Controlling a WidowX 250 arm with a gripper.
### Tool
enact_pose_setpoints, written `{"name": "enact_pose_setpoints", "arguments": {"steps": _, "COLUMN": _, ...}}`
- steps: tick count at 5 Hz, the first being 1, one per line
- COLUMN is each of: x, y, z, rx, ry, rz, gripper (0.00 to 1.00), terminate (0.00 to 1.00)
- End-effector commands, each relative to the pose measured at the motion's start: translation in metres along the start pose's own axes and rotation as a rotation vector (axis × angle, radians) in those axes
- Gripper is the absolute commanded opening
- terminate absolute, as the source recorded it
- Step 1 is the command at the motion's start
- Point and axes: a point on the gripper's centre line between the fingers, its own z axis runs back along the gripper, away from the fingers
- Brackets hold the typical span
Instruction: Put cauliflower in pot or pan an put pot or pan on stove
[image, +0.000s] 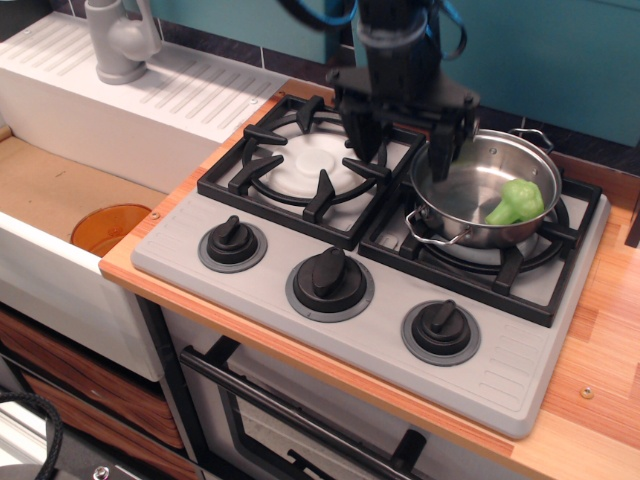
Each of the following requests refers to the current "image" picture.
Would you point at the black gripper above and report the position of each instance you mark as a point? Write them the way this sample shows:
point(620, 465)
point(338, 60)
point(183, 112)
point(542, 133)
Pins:
point(407, 86)

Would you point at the black right stove knob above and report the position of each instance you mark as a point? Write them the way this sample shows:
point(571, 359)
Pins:
point(441, 333)

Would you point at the black stove knob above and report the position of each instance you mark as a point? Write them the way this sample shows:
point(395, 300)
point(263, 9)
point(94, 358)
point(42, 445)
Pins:
point(232, 246)
point(441, 333)
point(330, 287)

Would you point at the grey toy faucet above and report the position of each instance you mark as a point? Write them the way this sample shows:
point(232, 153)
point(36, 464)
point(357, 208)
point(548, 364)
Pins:
point(121, 45)

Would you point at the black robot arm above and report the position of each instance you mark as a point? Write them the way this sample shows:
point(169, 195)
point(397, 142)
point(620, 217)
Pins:
point(396, 24)

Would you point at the black middle stove knob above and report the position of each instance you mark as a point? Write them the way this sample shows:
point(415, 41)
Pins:
point(330, 287)

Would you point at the black left stove knob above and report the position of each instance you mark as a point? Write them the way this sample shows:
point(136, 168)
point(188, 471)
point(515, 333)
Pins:
point(232, 246)

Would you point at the orange plastic bowl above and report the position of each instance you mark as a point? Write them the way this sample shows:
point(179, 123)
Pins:
point(101, 230)

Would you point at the steel pot with handles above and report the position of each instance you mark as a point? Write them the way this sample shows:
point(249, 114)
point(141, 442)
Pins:
point(453, 212)

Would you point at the wooden drawer fronts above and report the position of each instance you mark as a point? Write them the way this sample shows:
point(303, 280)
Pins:
point(119, 409)

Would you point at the black oven door handle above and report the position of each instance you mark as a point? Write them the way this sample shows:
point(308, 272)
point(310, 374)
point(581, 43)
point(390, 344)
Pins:
point(281, 436)

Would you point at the grey toy stove top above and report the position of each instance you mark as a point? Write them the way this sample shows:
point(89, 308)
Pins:
point(502, 386)

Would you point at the white toy sink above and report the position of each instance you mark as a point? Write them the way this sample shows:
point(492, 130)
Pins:
point(71, 144)

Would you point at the green toy broccoli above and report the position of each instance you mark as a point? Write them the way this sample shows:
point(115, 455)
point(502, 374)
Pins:
point(521, 201)

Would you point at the black left burner grate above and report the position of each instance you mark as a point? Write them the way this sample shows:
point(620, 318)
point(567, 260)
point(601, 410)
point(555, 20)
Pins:
point(295, 168)

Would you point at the toy oven door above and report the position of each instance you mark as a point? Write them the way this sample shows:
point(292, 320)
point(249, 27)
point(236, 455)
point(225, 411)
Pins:
point(440, 459)

